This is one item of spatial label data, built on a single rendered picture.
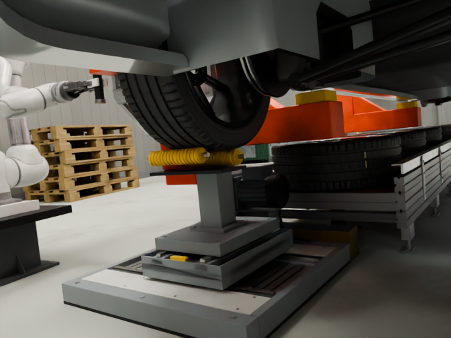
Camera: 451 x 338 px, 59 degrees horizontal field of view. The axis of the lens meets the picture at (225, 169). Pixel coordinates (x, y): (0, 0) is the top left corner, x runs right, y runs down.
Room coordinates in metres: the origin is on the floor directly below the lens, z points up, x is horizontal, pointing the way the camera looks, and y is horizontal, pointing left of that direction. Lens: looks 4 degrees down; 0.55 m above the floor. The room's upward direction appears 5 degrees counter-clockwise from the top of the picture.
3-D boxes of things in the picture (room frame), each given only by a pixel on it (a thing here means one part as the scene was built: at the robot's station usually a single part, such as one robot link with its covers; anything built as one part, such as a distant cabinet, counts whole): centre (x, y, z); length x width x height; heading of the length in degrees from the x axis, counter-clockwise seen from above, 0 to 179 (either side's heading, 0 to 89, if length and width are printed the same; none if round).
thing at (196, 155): (1.46, 0.17, 0.51); 0.29 x 0.06 x 0.06; 54
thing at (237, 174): (1.77, -0.13, 0.26); 0.42 x 0.18 x 0.35; 54
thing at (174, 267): (1.51, 0.04, 0.13); 0.50 x 0.36 x 0.10; 144
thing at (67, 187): (5.47, 1.97, 0.46); 1.33 x 0.89 x 0.92; 151
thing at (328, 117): (1.90, -0.30, 0.69); 0.52 x 0.17 x 0.35; 54
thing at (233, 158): (1.51, 0.05, 0.49); 0.29 x 0.06 x 0.06; 54
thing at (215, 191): (1.51, 0.05, 0.32); 0.40 x 0.30 x 0.28; 144
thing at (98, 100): (1.61, 0.47, 0.83); 0.04 x 0.04 x 0.16
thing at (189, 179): (1.59, 0.15, 0.48); 0.16 x 0.12 x 0.17; 54
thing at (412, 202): (2.86, -1.10, 0.14); 2.47 x 0.85 x 0.27; 144
